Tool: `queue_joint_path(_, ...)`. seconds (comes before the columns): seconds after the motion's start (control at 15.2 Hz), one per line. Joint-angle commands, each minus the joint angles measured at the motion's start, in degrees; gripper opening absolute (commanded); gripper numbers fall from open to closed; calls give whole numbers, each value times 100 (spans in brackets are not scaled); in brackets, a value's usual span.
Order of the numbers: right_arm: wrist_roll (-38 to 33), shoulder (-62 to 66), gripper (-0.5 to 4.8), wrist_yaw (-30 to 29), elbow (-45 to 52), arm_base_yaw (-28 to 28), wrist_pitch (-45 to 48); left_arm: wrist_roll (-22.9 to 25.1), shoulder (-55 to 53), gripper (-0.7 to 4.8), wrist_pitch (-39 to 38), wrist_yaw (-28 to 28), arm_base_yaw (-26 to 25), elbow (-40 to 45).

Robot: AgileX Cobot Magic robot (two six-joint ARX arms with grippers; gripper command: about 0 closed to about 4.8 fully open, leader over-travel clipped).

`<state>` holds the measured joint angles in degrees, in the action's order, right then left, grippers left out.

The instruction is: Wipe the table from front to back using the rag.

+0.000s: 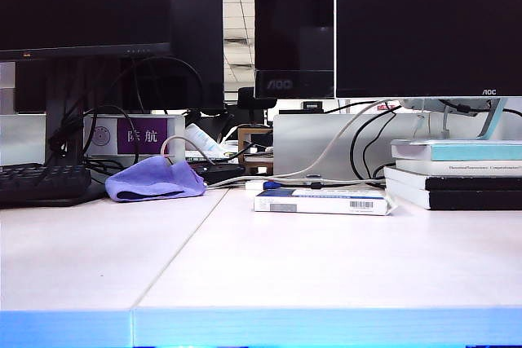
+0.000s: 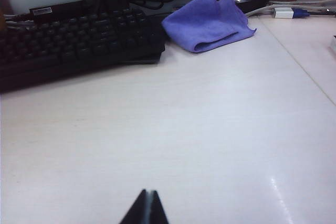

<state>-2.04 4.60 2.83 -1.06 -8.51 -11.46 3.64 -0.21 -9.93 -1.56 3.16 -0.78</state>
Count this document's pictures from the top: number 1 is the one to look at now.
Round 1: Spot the purple microfibre rag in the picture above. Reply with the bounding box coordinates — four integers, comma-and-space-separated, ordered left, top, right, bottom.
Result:
104, 155, 207, 203

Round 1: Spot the wooden box shelf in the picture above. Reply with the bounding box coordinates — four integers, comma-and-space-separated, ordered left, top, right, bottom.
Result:
237, 126, 275, 176

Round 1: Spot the silver desk partition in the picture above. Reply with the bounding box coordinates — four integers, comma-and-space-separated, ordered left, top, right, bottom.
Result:
272, 112, 522, 182

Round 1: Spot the small black device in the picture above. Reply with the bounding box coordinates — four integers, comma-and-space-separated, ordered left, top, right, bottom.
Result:
189, 163, 246, 186

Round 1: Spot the black office chair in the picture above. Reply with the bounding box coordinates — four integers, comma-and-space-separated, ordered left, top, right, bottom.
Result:
237, 86, 279, 128

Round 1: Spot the white printed tube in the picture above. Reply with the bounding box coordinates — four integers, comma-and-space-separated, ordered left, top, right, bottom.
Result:
184, 122, 221, 154

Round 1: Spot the white blue barcode box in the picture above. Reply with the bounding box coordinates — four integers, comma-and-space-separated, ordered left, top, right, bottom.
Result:
253, 187, 396, 217

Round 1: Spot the purple name sign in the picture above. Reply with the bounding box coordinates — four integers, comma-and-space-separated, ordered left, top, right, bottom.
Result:
117, 117, 170, 155

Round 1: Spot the glossy black AOC monitor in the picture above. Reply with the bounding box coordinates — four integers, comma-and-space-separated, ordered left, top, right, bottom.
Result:
254, 0, 336, 100

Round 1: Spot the dark monitor back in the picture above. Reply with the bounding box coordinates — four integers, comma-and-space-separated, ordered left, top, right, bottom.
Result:
170, 0, 226, 112

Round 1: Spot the white spine book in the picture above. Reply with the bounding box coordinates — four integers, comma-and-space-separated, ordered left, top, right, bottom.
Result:
395, 159, 522, 178

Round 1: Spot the black monitor stand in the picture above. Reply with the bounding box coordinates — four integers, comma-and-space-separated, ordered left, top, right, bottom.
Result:
44, 58, 87, 166

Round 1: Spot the teal spine book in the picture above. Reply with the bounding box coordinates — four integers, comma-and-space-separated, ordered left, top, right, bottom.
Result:
390, 139, 522, 163

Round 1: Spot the large black AOC monitor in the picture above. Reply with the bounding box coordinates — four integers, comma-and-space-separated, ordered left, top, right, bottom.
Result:
334, 0, 522, 100

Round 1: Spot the thin black spine book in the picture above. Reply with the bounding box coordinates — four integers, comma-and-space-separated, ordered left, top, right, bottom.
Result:
383, 165, 522, 193

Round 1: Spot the stack of books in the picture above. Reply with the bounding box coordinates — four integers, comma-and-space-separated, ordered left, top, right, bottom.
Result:
384, 178, 522, 212

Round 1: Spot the black keyboard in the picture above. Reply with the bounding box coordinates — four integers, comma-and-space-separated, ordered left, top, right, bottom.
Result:
0, 162, 93, 208

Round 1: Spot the white teal monitor stand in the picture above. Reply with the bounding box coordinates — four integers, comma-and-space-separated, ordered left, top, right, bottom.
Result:
400, 98, 510, 142

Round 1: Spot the black monitor with gold logo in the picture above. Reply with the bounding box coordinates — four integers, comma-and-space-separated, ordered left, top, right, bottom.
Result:
0, 0, 175, 62

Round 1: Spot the grey white cable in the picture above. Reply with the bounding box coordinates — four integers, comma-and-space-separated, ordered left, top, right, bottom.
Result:
160, 99, 393, 191

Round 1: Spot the black cable at partition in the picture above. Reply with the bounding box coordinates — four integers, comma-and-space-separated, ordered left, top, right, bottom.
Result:
349, 106, 404, 181

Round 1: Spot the black arched cable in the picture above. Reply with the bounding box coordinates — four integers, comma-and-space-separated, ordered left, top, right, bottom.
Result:
132, 55, 206, 116

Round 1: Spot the black looped cable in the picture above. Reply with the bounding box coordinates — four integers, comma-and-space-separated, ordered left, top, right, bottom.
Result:
82, 104, 142, 174

